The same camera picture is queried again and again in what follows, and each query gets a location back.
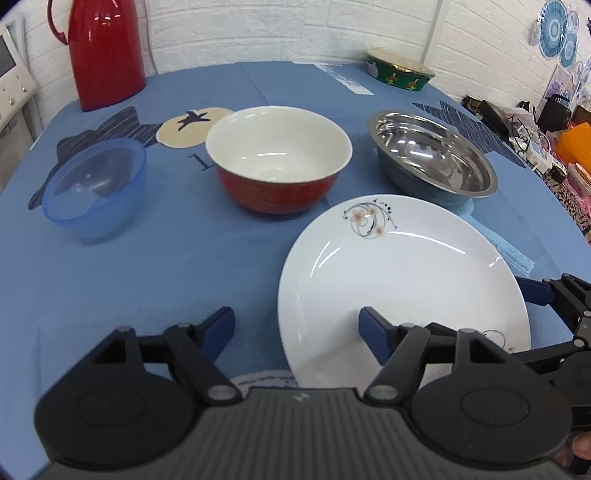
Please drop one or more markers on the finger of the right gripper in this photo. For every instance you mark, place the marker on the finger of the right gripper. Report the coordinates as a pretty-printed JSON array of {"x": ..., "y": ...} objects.
[{"x": 568, "y": 296}]

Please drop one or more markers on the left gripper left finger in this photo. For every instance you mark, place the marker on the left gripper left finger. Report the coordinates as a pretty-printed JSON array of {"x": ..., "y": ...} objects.
[{"x": 194, "y": 350}]

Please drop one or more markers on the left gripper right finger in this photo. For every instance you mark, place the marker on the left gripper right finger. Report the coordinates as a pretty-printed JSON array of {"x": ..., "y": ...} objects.
[{"x": 403, "y": 353}]

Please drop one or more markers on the white floral plate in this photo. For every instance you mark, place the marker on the white floral plate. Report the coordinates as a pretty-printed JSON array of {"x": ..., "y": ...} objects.
[{"x": 412, "y": 261}]

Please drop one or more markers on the stainless steel bowl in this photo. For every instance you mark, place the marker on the stainless steel bowl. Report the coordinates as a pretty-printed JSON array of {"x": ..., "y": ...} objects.
[{"x": 424, "y": 159}]

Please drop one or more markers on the person's right hand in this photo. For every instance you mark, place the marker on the person's right hand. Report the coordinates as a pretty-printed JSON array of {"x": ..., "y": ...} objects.
[{"x": 575, "y": 454}]

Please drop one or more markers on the orange bag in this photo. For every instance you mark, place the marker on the orange bag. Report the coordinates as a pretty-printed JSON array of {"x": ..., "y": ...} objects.
[{"x": 574, "y": 146}]

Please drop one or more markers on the cluttered side shelf items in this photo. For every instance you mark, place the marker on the cluttered side shelf items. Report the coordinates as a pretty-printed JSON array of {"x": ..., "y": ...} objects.
[{"x": 515, "y": 135}]

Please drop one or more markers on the blue plastic bowl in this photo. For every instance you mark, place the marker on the blue plastic bowl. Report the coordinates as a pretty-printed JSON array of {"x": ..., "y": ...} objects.
[{"x": 96, "y": 192}]

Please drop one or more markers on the red and white bowl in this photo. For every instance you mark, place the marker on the red and white bowl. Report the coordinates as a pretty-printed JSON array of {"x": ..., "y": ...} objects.
[{"x": 278, "y": 159}]

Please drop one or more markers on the green patterned bowl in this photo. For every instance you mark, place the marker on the green patterned bowl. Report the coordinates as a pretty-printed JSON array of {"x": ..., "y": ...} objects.
[{"x": 397, "y": 70}]

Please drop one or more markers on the white countertop appliance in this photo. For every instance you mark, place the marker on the white countertop appliance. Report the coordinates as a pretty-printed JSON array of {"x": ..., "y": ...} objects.
[{"x": 17, "y": 85}]

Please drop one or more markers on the red thermos jug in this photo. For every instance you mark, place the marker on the red thermos jug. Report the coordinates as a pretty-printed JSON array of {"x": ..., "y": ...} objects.
[{"x": 104, "y": 49}]

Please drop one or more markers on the blue round wall decoration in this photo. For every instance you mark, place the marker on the blue round wall decoration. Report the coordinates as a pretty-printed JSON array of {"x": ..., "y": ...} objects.
[{"x": 555, "y": 33}]

